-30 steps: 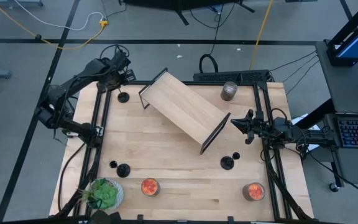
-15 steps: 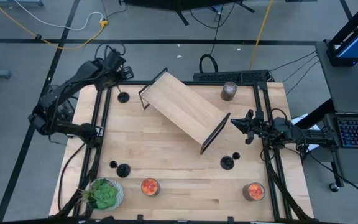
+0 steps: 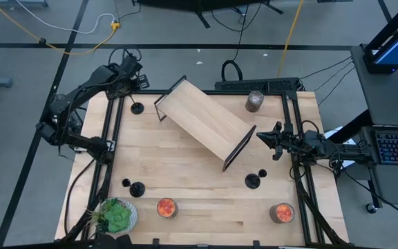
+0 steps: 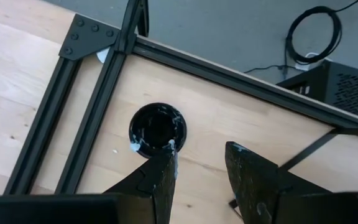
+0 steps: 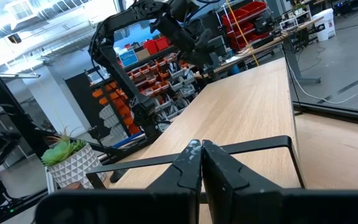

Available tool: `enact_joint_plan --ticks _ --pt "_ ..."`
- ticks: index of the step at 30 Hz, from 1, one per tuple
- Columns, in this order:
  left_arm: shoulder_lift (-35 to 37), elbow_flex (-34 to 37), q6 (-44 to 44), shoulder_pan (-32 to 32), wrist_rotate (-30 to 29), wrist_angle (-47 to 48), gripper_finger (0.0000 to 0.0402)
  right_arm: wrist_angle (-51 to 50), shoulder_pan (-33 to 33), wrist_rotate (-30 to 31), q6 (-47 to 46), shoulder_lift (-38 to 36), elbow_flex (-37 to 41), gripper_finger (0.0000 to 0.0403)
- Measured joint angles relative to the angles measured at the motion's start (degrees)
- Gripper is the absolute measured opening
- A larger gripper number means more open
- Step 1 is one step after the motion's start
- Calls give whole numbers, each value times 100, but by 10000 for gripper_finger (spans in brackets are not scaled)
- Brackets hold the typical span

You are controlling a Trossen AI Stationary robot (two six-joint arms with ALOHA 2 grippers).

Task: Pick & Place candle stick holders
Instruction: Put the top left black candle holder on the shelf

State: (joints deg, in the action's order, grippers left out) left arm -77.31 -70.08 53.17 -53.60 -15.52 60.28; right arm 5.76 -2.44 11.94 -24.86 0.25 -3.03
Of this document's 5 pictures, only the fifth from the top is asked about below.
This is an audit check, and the blue labelled box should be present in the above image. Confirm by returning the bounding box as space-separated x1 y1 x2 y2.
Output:
119 49 139 68

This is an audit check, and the rack with orange grey bins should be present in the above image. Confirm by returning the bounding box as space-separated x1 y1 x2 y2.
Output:
90 51 200 141

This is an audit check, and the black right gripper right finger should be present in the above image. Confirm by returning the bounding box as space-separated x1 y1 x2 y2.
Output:
201 139 285 224

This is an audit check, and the white shelf unit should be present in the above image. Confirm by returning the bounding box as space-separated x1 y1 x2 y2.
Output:
278 9 313 31

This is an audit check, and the wooden workbench with black legs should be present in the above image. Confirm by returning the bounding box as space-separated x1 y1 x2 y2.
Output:
194 15 323 85

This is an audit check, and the yellow hanging cord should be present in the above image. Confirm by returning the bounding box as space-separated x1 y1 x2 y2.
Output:
225 0 260 68

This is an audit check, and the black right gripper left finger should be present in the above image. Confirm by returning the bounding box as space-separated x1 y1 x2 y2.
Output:
147 139 203 224

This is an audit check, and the white floor cable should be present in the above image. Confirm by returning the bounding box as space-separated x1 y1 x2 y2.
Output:
286 58 358 105

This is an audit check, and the wooden shelf riser black frame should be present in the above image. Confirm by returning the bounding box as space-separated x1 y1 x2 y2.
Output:
85 57 306 190

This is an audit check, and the red storage bin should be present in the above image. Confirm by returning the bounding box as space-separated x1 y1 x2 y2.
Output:
144 39 158 56
154 36 171 52

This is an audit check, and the succulent in white patterned pot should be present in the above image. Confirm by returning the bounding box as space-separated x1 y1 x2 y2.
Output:
40 127 107 190

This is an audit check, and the rack with red bins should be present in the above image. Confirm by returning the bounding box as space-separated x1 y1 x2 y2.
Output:
221 0 272 52

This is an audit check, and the white plastic bucket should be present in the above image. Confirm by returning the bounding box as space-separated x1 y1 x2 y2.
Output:
311 8 337 42

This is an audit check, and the brown cardboard box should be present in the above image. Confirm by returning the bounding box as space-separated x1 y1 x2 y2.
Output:
135 48 151 62

